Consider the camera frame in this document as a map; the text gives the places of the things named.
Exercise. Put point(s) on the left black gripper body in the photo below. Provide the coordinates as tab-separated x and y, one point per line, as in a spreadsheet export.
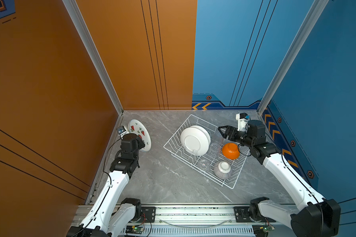
139	144

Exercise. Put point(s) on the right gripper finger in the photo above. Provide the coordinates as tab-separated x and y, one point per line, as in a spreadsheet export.
225	128
229	135

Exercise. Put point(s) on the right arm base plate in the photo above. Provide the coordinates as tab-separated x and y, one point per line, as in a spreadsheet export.
242	214

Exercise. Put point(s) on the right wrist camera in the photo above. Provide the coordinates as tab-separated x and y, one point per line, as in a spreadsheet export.
242	121

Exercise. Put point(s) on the green circuit board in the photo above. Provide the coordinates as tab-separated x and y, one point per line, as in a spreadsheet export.
134	230
262	231

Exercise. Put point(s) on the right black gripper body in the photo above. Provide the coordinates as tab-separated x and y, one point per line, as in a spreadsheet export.
243	137

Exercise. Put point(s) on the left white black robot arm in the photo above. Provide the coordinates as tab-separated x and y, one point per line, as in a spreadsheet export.
102	221

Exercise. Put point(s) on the green rimmed white plate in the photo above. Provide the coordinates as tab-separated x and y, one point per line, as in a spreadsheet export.
194	141

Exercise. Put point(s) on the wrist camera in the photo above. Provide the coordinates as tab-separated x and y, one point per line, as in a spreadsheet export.
122	130
242	121

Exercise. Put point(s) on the left green circuit board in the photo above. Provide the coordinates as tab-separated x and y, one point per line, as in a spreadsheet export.
134	230

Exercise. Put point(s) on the orange bowl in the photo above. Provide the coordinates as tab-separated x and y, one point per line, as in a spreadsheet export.
230	151

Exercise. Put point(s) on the right green circuit board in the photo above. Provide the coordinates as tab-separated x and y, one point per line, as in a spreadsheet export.
262	231

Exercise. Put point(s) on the white wire dish rack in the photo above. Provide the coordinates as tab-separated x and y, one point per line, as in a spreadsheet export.
174	146

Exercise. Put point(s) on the plain white plate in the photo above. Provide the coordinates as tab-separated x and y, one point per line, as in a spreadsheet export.
204	131

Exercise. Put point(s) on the watermelon pattern white plate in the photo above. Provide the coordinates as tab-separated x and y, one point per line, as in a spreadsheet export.
136	127

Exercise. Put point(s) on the aluminium front rail frame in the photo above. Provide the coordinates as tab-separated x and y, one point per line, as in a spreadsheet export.
188	215

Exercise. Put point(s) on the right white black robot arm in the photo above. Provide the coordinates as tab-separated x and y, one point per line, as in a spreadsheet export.
313	215

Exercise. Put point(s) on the white ribbed bowl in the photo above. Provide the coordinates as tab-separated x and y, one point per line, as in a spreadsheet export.
222	170

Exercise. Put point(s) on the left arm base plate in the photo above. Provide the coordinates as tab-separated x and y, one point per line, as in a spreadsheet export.
148	214

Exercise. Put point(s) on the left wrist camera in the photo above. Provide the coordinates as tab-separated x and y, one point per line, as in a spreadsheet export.
122	130

